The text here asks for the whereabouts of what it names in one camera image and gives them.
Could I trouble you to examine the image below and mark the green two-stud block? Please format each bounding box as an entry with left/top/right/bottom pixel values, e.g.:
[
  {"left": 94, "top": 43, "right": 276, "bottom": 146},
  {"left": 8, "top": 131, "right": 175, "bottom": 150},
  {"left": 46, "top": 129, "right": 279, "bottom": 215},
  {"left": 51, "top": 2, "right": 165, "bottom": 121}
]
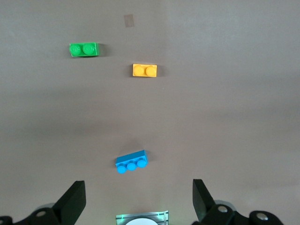
[{"left": 69, "top": 42, "right": 100, "bottom": 58}]

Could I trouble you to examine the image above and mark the small brown tape patch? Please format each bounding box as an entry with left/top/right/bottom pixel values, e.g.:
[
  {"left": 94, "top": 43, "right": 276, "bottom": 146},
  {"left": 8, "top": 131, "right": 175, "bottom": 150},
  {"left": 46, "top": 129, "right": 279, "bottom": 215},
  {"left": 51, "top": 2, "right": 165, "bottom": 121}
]
[{"left": 123, "top": 14, "right": 136, "bottom": 29}]

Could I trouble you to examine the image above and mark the yellow two-stud block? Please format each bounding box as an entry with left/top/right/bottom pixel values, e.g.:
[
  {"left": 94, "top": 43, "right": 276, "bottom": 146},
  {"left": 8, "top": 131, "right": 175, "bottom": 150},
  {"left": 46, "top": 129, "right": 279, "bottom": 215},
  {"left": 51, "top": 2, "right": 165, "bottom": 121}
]
[{"left": 132, "top": 63, "right": 158, "bottom": 78}]

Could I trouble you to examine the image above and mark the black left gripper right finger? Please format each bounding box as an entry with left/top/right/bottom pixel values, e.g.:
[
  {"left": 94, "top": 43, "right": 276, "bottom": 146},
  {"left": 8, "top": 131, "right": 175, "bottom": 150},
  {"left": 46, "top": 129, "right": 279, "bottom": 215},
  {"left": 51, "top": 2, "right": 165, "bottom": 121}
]
[{"left": 192, "top": 179, "right": 285, "bottom": 225}]

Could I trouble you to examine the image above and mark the blue three-stud block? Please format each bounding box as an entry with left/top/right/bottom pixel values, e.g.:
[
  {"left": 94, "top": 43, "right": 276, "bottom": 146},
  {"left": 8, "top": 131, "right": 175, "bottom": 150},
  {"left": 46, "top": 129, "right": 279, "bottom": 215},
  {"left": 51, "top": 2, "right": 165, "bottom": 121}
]
[{"left": 115, "top": 150, "right": 149, "bottom": 174}]

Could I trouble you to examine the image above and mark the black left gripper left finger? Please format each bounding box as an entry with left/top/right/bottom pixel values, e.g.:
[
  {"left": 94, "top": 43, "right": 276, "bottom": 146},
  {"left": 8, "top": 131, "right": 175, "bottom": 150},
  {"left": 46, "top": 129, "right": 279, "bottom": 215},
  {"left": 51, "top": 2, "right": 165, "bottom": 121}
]
[{"left": 0, "top": 180, "right": 87, "bottom": 225}]

